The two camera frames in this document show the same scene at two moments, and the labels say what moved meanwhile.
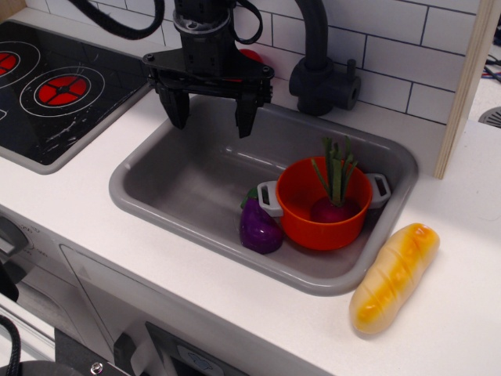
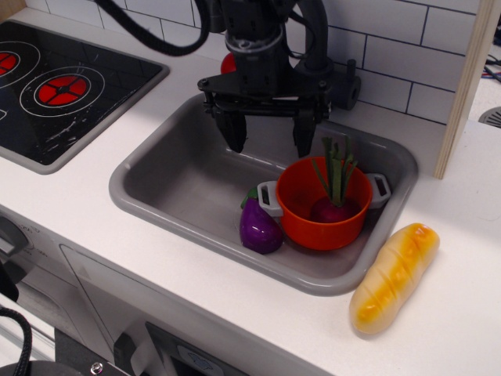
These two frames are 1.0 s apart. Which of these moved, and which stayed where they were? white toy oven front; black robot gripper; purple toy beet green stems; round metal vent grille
Moved: black robot gripper
Stayed: purple toy beet green stems; white toy oven front; round metal vent grille
